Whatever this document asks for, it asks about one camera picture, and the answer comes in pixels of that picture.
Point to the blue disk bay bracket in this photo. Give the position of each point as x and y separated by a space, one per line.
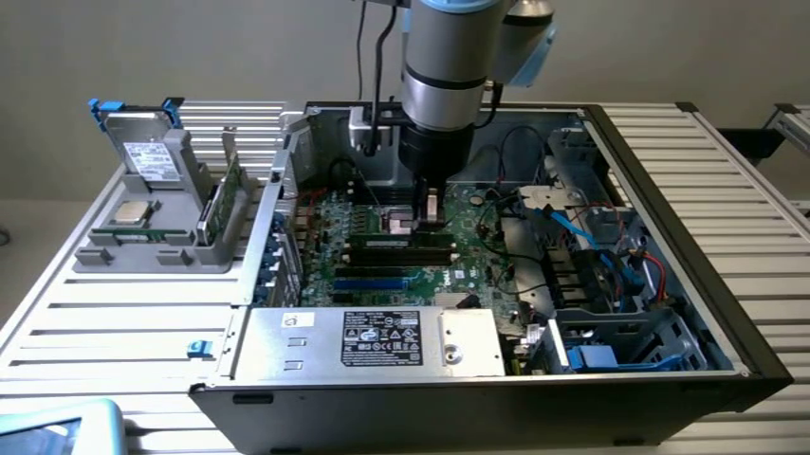
591 358

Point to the blue expansion slot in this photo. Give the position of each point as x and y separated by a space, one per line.
370 283

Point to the green graphics card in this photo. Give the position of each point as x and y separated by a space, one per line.
222 199

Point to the grey parts rack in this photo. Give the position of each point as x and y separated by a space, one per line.
158 223

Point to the teal teach pendant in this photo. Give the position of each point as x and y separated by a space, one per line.
56 429

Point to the green RAM stick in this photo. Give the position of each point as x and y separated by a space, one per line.
402 241
140 234

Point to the metal CPU socket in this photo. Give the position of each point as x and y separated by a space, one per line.
401 221

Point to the silver power supply unit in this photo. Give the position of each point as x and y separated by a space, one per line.
374 341

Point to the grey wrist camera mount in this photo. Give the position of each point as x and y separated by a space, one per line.
374 123

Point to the blue plastic clip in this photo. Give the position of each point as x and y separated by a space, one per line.
199 349

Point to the silver hard disk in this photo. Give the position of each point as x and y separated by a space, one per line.
147 147

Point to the open black PC case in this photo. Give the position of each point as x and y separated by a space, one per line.
481 284

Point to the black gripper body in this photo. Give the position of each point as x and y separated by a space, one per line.
435 151

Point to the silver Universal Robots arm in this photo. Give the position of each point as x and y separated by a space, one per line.
443 61

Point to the green motherboard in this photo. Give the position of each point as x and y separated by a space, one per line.
405 246

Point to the silver CPU chip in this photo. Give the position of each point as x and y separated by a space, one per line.
131 212

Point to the silver chipset heatsink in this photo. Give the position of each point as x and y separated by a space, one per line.
451 299

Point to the black case fan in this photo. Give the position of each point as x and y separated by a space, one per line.
601 279

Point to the black RAM slot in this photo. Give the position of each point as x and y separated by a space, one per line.
399 258

